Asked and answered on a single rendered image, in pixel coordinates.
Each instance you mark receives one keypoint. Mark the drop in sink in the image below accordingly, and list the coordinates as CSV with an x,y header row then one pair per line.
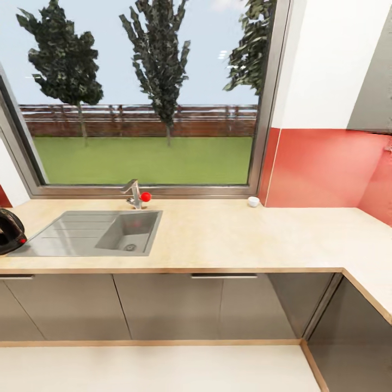
x,y
97,233

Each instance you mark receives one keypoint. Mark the fixed window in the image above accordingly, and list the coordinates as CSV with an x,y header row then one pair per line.
x,y
179,94

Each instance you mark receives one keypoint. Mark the electric kettle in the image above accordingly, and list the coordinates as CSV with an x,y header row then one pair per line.
x,y
12,232

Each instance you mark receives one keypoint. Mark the coffee cup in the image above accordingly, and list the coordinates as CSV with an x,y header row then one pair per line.
x,y
253,201

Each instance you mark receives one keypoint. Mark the cabinet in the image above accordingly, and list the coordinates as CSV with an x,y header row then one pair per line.
x,y
373,108
161,306
351,342

